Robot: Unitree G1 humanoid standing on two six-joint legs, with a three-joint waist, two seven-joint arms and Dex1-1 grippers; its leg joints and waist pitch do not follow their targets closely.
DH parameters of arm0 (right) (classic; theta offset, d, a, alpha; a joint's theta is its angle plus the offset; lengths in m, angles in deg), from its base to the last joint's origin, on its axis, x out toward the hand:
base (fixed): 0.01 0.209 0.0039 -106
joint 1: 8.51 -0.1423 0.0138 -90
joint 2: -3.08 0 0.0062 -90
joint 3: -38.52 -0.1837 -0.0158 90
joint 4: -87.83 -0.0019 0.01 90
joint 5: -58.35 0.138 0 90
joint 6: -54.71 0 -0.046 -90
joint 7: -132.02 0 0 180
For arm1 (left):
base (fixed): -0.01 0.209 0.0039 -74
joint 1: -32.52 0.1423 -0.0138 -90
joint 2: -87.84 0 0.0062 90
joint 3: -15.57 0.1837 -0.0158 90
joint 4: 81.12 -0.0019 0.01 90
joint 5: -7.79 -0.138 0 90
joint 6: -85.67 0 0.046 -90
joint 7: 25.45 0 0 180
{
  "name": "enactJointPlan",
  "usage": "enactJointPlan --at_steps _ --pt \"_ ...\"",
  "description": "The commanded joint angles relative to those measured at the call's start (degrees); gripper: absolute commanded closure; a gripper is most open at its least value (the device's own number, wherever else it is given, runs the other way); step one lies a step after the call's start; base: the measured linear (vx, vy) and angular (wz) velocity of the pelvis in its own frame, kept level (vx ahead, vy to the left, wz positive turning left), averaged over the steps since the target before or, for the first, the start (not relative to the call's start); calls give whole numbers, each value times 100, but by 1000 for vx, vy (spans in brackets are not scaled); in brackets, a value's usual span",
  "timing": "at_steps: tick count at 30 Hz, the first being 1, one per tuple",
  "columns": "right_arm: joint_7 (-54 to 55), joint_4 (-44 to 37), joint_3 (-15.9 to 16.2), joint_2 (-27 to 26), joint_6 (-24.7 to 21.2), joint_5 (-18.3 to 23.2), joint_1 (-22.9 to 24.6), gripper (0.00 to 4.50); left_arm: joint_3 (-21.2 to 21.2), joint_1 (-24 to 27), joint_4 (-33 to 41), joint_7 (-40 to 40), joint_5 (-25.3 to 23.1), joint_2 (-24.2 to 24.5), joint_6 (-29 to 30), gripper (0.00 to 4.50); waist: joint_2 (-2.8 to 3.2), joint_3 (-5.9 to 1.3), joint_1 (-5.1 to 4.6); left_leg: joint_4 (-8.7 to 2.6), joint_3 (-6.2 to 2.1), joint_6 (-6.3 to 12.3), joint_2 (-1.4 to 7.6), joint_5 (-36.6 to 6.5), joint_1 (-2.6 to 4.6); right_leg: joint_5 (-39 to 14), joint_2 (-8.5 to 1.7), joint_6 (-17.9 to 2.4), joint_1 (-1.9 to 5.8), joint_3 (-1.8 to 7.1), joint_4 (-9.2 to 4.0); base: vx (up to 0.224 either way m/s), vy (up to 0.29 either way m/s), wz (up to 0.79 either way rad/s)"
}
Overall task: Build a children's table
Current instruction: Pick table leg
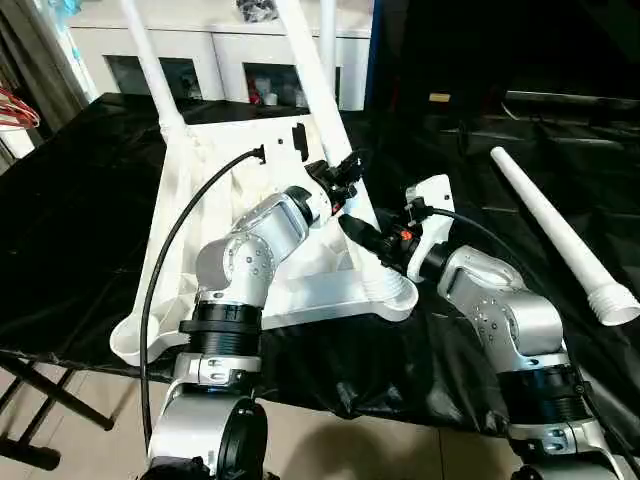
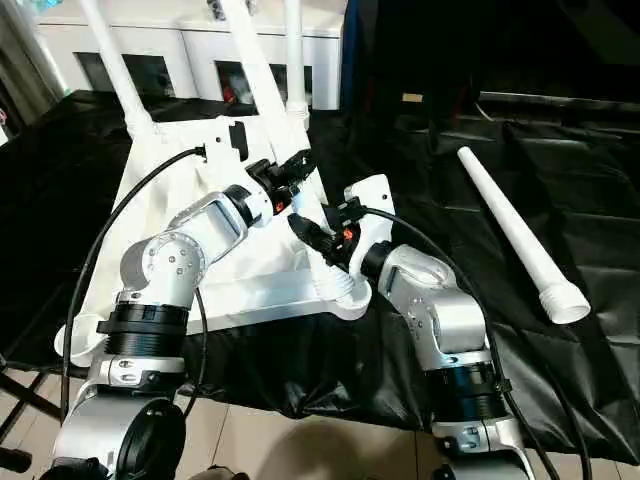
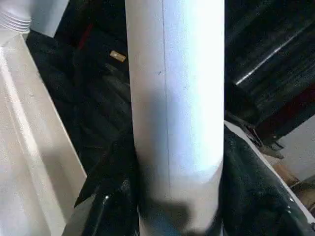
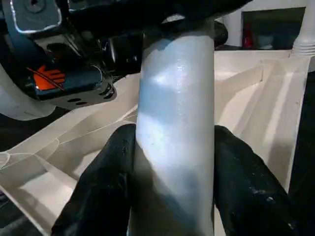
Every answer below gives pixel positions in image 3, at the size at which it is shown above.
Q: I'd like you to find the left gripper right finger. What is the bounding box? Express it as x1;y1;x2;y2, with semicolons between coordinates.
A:
217;125;315;236

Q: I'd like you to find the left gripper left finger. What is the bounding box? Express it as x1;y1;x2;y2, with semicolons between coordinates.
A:
62;130;141;236

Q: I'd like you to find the white plastic table top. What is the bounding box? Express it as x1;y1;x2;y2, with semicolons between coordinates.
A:
0;29;88;236

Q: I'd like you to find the white plastic table leg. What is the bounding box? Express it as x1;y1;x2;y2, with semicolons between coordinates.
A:
0;0;33;34
125;0;226;236

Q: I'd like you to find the black plastic mat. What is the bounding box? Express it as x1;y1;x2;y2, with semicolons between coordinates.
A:
25;0;315;236

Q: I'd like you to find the small beige label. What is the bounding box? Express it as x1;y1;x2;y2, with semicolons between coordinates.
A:
110;50;127;63

